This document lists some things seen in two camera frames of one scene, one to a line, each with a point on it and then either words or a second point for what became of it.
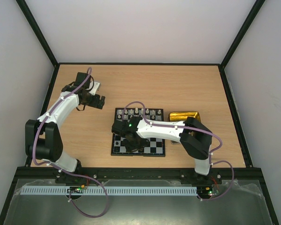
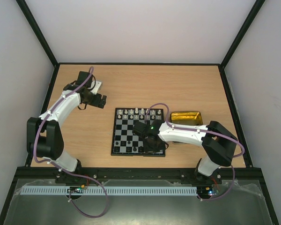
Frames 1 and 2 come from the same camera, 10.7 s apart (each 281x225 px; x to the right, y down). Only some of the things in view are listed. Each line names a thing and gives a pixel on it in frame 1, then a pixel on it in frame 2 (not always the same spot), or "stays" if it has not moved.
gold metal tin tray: (181, 116) stays
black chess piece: (117, 149) stays
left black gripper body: (95, 103) stays
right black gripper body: (133, 144) -> (152, 145)
